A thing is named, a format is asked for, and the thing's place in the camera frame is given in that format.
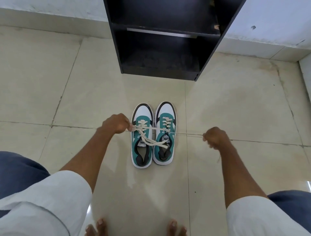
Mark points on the person's right foot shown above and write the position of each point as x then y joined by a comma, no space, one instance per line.
176,228

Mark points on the person's foot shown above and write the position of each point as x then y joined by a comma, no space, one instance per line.
98,228
176,228

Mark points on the person's right fingers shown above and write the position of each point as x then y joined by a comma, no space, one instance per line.
209,141

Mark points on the long white shoelace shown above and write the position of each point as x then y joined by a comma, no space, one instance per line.
145,141

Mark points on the person's left forearm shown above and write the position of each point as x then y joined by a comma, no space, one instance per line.
90,153

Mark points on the white shirt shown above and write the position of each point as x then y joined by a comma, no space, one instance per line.
48,201

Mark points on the teal and white sneaker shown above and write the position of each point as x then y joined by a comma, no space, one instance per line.
142,153
164,150

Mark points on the person's right hand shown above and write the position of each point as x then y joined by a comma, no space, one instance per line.
217,136

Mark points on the person's left foot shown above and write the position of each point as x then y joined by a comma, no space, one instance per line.
98,228

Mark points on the person's left fingers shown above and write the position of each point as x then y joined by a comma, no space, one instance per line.
128,126

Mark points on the blue trousers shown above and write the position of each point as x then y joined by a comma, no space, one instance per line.
19,170

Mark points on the person's left hand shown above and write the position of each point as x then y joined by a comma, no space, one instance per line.
114,124

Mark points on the black shelf unit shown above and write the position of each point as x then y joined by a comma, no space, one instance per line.
160,51

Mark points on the person's right forearm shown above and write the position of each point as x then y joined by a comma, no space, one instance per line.
237,172

